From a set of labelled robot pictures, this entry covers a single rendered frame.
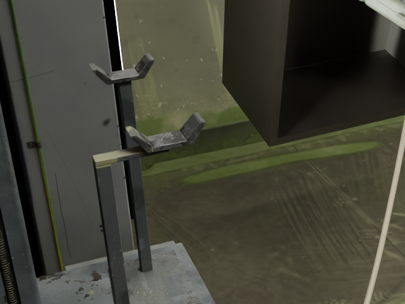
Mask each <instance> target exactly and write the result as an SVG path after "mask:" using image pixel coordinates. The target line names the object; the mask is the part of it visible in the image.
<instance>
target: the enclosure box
mask: <svg viewBox="0 0 405 304"><path fill-rule="evenodd" d="M222 84H223V85H224V86H225V88H226V89H227V90H228V91H229V93H230V95H231V96H232V97H233V98H234V100H235V101H236V102H237V104H238V105H239V107H240V108H241V109H242V111H243V112H244V114H245V115H246V116H247V118H248V119H249V120H250V121H251V123H252V125H253V126H254V127H255V128H256V130H257V131H258V132H259V134H260V135H261V137H262V138H263V139H264V141H265V142H266V143H267V145H268V146H269V147H272V146H275V145H280V144H285V143H288V142H293V141H298V140H301V139H305V138H311V137H314V136H319V135H323V134H326V133H331V132H334V131H339V130H344V129H347V128H352V127H357V126H360V125H365V124H370V123H373V122H377V121H382V120H385V119H391V118H395V117H398V116H403V115H405V29H403V28H401V27H400V26H398V25H397V24H395V23H394V22H392V21H390V20H389V19H388V18H386V17H384V16H383V15H381V14H380V13H378V12H377V11H375V10H373V9H372V8H371V7H369V6H367V5H366V4H365V2H363V1H360V0H225V9H224V44H223V62H222Z"/></svg>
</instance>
